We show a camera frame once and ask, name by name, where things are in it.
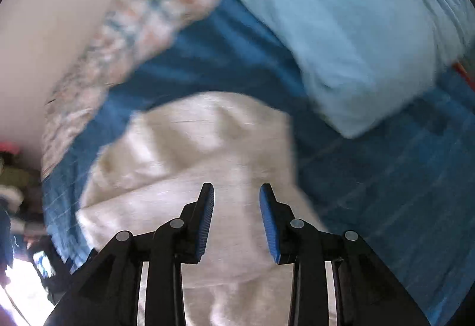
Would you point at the dark clutter beside bed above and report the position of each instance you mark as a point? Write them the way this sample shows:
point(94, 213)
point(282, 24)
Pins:
point(22, 222)

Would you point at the beige garment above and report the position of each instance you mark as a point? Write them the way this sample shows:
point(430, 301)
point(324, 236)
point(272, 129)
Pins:
point(178, 162)

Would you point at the light blue garment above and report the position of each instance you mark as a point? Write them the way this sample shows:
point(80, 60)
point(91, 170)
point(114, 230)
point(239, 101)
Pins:
point(334, 21)

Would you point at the patterned pastel blanket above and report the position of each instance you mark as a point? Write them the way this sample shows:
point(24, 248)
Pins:
point(122, 51)

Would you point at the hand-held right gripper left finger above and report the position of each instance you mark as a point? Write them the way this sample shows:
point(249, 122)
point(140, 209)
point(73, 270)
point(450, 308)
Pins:
point(206, 222)

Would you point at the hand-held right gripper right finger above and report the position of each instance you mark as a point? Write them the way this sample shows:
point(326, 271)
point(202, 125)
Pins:
point(268, 225)

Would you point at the blue bed sheet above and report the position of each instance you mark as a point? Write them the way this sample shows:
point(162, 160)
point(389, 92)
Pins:
point(237, 62)

